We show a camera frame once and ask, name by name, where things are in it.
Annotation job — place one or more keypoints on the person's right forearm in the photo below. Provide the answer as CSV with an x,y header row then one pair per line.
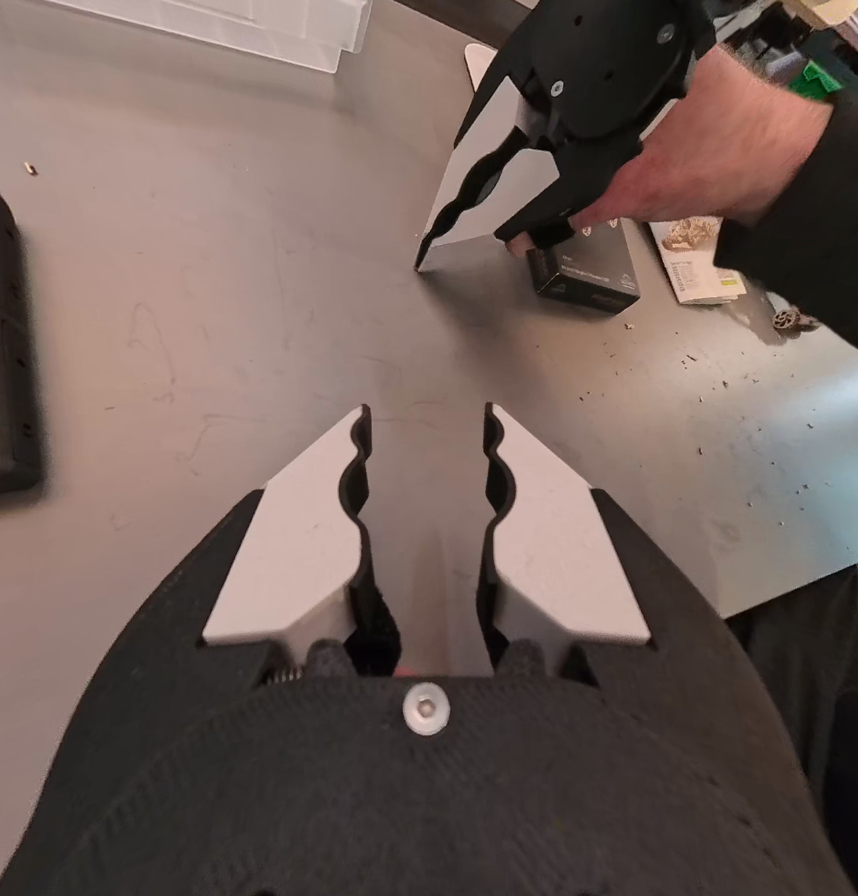
x,y
814,210

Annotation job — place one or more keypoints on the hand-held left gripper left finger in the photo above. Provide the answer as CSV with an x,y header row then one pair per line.
x,y
289,539

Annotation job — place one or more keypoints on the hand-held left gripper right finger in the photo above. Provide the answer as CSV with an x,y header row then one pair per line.
x,y
565,553

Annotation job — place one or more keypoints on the printed paper booklet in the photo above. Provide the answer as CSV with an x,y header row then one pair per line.
x,y
695,262

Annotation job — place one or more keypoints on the person's leg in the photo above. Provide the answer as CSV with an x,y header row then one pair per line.
x,y
814,700

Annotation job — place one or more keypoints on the black cardboard box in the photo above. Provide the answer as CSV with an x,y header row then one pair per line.
x,y
586,269

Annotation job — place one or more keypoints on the green plastic bin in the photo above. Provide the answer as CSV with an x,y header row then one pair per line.
x,y
814,78

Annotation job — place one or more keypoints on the black framed screen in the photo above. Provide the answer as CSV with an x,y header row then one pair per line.
x,y
5,350

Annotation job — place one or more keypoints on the person's right hand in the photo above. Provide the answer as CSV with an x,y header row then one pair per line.
x,y
688,161

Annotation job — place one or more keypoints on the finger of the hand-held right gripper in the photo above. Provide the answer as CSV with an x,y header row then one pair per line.
x,y
485,210

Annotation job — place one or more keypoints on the clear plastic tray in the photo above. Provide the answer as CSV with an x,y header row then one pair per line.
x,y
212,24

